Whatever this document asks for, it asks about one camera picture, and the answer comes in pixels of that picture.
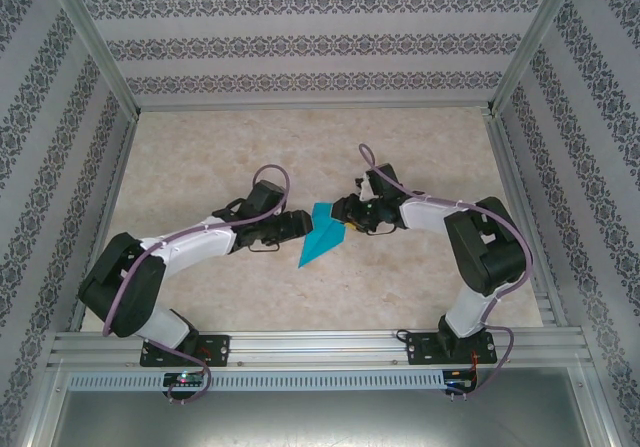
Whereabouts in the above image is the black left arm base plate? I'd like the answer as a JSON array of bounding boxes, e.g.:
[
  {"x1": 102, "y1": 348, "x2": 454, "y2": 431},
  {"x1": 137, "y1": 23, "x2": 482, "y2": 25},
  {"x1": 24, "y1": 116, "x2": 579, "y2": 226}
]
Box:
[{"x1": 139, "y1": 334, "x2": 232, "y2": 368}]

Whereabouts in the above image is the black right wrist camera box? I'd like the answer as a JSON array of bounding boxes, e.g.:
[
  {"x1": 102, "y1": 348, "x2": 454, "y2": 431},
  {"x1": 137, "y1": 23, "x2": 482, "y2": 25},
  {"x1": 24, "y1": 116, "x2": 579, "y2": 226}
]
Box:
[{"x1": 368, "y1": 163, "x2": 403, "y2": 202}]

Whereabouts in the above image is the blue paper sheet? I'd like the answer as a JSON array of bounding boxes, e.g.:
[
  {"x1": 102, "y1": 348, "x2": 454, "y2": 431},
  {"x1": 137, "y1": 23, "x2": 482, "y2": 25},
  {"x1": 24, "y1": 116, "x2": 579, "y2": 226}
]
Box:
[{"x1": 298, "y1": 201, "x2": 349, "y2": 270}]

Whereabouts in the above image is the grey metal sheet panel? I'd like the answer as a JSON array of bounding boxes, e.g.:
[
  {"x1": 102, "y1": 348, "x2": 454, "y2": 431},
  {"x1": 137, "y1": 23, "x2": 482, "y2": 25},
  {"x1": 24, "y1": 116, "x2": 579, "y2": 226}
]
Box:
[{"x1": 49, "y1": 389, "x2": 596, "y2": 447}]

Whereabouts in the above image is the aluminium mounting rail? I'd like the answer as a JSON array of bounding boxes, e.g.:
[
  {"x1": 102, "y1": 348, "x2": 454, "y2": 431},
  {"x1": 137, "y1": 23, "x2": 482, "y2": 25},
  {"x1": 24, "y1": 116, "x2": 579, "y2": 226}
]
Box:
[{"x1": 47, "y1": 330, "x2": 594, "y2": 368}]

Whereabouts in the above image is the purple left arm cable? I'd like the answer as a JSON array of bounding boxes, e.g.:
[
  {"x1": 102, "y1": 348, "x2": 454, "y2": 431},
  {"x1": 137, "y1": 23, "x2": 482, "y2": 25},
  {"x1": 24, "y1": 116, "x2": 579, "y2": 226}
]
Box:
[{"x1": 102, "y1": 163, "x2": 294, "y2": 407}]

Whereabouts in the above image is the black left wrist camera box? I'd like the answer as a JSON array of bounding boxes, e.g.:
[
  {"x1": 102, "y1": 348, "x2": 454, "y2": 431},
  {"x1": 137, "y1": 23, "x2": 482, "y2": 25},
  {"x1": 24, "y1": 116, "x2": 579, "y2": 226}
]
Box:
[{"x1": 248, "y1": 179, "x2": 285, "y2": 214}]

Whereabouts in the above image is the white right camera bracket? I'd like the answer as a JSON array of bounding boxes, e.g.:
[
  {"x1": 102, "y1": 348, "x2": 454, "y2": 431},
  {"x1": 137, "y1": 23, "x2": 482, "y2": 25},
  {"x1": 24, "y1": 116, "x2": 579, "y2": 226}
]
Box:
[{"x1": 355, "y1": 172, "x2": 375, "y2": 202}]

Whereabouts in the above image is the aluminium back rail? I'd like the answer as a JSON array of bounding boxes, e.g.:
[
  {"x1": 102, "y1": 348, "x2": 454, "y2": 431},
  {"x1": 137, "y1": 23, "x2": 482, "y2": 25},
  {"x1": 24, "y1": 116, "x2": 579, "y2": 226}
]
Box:
[{"x1": 137, "y1": 100, "x2": 494, "y2": 113}]

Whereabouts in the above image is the grey slotted cable duct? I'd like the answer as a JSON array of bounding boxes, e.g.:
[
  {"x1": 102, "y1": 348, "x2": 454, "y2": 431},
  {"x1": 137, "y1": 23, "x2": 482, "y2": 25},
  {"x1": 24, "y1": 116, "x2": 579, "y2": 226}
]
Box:
[{"x1": 67, "y1": 370, "x2": 446, "y2": 391}]

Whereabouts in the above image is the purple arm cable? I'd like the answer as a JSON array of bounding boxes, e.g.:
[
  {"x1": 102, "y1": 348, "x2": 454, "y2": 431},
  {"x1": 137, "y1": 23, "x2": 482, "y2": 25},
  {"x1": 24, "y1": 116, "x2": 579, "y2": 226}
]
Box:
[
  {"x1": 358, "y1": 142, "x2": 533, "y2": 398},
  {"x1": 102, "y1": 163, "x2": 294, "y2": 407}
]

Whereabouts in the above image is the aluminium side rail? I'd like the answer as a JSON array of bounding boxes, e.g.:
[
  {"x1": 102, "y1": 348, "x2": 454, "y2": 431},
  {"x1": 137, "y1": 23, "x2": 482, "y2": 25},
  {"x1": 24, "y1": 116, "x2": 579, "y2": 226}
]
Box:
[
  {"x1": 67, "y1": 114, "x2": 139, "y2": 333},
  {"x1": 484, "y1": 111, "x2": 569, "y2": 328}
]

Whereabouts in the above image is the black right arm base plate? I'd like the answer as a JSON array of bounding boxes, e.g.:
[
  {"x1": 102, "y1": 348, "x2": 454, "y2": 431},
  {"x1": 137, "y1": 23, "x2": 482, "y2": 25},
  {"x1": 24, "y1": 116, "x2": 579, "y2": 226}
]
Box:
[{"x1": 405, "y1": 331, "x2": 497, "y2": 367}]

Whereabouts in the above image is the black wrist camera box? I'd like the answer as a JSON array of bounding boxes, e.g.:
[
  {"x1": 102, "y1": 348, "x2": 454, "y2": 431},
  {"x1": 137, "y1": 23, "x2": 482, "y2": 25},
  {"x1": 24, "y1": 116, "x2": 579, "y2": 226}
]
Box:
[
  {"x1": 248, "y1": 179, "x2": 285, "y2": 214},
  {"x1": 368, "y1": 163, "x2": 403, "y2": 202}
]

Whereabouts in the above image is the aluminium frame post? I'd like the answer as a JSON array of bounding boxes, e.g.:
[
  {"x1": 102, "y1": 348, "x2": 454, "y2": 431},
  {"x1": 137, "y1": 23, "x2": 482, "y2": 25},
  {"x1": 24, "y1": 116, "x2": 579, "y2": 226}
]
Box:
[
  {"x1": 44, "y1": 0, "x2": 141, "y2": 118},
  {"x1": 487, "y1": 0, "x2": 584, "y2": 116}
]

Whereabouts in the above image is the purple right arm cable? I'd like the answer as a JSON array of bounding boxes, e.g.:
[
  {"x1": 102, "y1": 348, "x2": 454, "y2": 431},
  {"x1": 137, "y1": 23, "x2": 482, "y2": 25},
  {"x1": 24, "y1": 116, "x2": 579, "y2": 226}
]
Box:
[{"x1": 358, "y1": 142, "x2": 533, "y2": 398}]

